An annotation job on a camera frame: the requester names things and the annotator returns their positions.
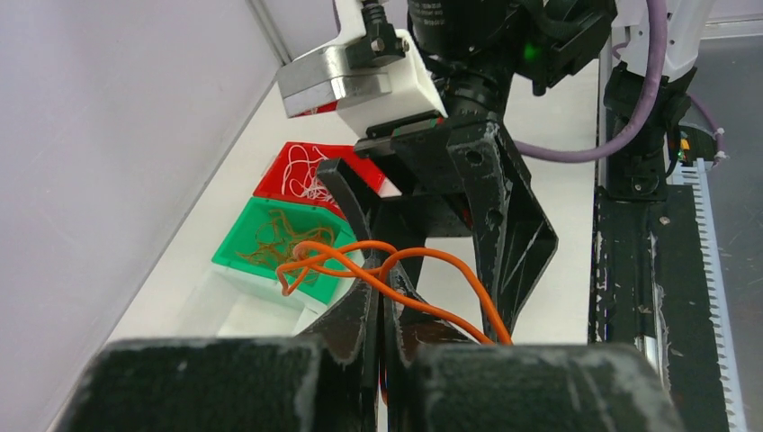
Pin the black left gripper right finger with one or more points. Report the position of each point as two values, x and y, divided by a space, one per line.
439 380

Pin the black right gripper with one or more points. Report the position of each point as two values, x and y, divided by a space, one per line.
457 177

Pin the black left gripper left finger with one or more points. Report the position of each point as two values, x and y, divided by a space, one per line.
323 379

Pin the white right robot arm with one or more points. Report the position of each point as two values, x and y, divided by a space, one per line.
473 49

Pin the clear plastic bin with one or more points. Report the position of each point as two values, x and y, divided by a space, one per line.
228 303

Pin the green plastic bin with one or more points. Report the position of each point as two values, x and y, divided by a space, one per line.
266 231

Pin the red plastic bin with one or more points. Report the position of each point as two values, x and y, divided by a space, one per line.
292 175

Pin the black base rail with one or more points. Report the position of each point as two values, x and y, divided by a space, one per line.
657 285

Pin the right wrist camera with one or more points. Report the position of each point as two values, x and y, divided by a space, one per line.
357 77

